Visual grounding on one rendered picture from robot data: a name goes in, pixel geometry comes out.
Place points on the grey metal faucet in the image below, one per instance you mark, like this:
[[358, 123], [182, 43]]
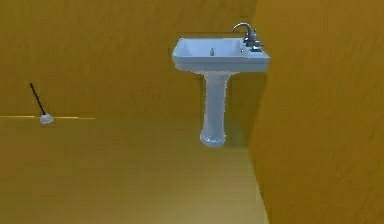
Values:
[[250, 36]]

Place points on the white pedestal sink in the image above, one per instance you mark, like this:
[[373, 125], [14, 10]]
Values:
[[215, 60]]

